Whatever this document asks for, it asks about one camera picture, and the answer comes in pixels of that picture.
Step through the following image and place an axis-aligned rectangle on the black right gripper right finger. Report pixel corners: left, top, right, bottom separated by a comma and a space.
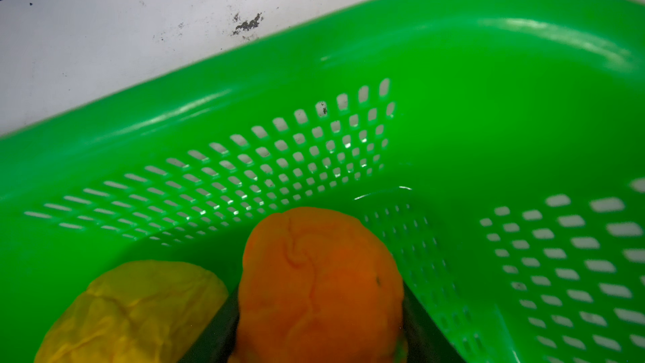
402, 282, 465, 363

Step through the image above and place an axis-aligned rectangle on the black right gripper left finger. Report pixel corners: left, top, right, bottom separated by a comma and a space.
178, 287, 240, 363

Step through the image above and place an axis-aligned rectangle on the yellow orange fruit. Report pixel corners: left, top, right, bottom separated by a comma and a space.
35, 260, 229, 362

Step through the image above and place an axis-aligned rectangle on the orange tangerine fruit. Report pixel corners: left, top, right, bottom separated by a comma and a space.
230, 208, 404, 362

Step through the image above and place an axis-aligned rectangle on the green plastic basket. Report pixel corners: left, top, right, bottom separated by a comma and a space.
1, 0, 644, 362

